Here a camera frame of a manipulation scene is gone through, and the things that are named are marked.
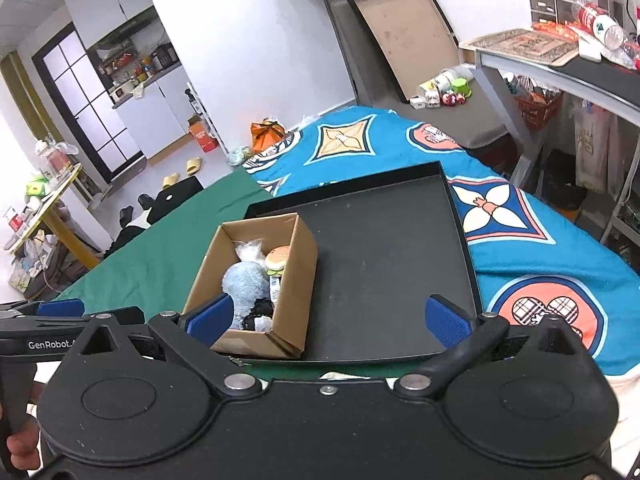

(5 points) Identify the brown cardboard box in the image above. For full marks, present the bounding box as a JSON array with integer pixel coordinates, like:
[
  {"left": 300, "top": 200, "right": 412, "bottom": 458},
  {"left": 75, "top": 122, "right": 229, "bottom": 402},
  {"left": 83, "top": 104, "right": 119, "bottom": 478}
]
[{"left": 183, "top": 214, "right": 318, "bottom": 359}]

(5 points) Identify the hamburger plush toy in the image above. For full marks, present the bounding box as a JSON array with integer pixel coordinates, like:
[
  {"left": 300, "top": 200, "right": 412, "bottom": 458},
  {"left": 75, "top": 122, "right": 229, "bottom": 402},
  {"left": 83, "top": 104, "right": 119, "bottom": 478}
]
[{"left": 265, "top": 245, "right": 291, "bottom": 276}]

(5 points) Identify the black and white knitted toy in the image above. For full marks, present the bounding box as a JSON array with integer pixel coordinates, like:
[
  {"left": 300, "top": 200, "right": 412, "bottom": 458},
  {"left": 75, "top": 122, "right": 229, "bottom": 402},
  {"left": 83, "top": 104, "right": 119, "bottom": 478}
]
[{"left": 242, "top": 298, "right": 274, "bottom": 333}]

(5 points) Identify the person's left hand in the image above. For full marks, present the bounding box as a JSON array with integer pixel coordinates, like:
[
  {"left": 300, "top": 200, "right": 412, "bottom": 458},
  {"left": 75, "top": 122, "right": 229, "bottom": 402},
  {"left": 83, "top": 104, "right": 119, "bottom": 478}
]
[{"left": 6, "top": 413, "right": 41, "bottom": 472}]

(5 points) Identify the green bed sheet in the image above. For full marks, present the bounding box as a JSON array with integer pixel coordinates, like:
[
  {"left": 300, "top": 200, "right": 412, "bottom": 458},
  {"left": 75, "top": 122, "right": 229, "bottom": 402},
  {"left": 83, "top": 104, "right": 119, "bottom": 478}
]
[{"left": 58, "top": 169, "right": 271, "bottom": 318}]

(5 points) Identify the light blue fluffy plush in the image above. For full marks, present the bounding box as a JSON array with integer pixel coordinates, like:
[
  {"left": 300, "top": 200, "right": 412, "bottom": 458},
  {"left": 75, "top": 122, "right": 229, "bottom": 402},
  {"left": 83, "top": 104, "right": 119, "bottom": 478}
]
[{"left": 222, "top": 262, "right": 270, "bottom": 330}]

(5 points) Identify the yellow side table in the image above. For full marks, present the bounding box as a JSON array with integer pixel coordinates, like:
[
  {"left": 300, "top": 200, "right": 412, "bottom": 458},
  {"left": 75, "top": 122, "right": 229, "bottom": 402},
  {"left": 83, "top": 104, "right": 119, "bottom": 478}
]
[{"left": 6, "top": 164, "right": 100, "bottom": 270}]

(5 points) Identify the blue tissue pack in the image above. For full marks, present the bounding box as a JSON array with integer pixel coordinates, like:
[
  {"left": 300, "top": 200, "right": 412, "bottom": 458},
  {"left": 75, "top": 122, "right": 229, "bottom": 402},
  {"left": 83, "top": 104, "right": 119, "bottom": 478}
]
[{"left": 269, "top": 274, "right": 282, "bottom": 306}]

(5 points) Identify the blue patterned blanket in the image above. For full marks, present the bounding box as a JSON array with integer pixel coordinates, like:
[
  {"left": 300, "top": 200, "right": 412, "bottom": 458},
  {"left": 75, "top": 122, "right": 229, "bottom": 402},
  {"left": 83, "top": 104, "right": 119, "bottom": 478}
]
[{"left": 244, "top": 106, "right": 639, "bottom": 376}]

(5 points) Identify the clear plastic bag of beads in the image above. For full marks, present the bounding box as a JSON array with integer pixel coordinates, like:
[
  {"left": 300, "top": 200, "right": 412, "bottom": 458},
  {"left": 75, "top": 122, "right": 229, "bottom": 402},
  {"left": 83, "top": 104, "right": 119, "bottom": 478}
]
[{"left": 233, "top": 238, "right": 266, "bottom": 264}]

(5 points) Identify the black shallow tray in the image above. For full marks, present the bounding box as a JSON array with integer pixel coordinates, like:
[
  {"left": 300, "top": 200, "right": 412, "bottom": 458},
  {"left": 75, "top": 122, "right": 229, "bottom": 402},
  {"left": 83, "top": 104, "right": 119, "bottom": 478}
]
[{"left": 245, "top": 162, "right": 482, "bottom": 363}]

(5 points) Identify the yellow slipper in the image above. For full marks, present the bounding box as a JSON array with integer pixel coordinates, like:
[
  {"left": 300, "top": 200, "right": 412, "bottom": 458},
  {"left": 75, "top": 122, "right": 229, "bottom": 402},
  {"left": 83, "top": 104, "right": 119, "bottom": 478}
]
[
  {"left": 162, "top": 172, "right": 180, "bottom": 190},
  {"left": 186, "top": 157, "right": 202, "bottom": 177}
]

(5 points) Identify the orange red box on floor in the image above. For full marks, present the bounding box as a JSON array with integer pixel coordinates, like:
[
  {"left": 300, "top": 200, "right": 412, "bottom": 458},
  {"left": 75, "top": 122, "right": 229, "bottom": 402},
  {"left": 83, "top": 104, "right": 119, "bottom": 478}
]
[{"left": 188, "top": 115, "right": 219, "bottom": 153}]

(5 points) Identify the grey bench mattress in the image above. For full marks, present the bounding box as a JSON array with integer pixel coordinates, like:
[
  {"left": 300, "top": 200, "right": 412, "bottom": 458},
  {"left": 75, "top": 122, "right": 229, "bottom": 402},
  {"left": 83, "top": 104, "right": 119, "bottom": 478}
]
[{"left": 326, "top": 0, "right": 513, "bottom": 155}]

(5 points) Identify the white kitchen cabinet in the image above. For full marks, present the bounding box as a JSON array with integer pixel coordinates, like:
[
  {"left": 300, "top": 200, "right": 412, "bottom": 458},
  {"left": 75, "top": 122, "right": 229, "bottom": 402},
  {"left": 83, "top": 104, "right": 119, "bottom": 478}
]
[{"left": 64, "top": 0, "right": 195, "bottom": 159}]

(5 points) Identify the orange bag on floor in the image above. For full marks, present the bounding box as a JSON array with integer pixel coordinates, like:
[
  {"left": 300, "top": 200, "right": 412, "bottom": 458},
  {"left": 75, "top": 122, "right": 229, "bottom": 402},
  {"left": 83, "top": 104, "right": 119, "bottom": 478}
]
[{"left": 250, "top": 118, "right": 285, "bottom": 154}]

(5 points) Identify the beige tote bag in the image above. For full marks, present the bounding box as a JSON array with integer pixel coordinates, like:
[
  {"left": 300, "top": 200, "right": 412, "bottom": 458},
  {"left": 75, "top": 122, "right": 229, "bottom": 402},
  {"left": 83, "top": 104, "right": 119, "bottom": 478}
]
[{"left": 572, "top": 100, "right": 624, "bottom": 196}]

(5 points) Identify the black framed glass door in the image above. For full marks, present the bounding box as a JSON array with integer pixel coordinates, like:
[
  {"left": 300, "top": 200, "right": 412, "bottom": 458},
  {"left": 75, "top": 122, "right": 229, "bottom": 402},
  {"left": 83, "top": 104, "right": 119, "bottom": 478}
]
[{"left": 32, "top": 24, "right": 142, "bottom": 183}]

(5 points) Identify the green toy on bench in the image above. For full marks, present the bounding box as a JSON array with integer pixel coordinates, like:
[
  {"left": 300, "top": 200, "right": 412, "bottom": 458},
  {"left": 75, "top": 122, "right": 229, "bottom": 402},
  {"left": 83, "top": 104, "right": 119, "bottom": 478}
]
[{"left": 451, "top": 77, "right": 472, "bottom": 99}]

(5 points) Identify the white metal table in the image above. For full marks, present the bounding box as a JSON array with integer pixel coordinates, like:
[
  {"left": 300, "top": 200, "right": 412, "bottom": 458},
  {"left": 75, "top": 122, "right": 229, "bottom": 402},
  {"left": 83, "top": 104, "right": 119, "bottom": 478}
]
[{"left": 456, "top": 34, "right": 640, "bottom": 187}]

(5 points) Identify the patterned mat on table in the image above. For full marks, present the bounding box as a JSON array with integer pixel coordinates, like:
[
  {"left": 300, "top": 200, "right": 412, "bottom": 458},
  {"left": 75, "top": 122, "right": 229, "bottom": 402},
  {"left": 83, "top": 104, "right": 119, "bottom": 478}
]
[{"left": 460, "top": 28, "right": 579, "bottom": 66}]

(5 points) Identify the large cardboard tray lid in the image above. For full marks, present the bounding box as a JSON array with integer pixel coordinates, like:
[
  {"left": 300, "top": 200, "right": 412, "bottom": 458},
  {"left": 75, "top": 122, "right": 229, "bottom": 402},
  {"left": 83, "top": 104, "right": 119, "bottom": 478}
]
[{"left": 348, "top": 0, "right": 461, "bottom": 103}]

